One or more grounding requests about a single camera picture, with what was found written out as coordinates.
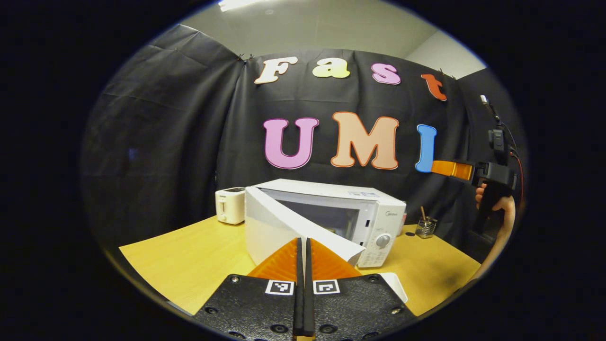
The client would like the white toaster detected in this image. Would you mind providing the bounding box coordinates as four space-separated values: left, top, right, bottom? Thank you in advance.
214 187 247 225

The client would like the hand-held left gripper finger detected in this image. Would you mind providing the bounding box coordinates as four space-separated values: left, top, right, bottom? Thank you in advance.
193 237 306 341
305 237 418 341

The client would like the ceiling light panel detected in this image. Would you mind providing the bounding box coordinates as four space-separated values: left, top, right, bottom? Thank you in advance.
217 0 271 13

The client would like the white microwave oven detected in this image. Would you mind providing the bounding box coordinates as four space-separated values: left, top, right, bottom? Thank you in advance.
244 178 409 304

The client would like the wire mesh utensil holder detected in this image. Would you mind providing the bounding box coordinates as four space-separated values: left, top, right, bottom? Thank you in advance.
415 215 437 239

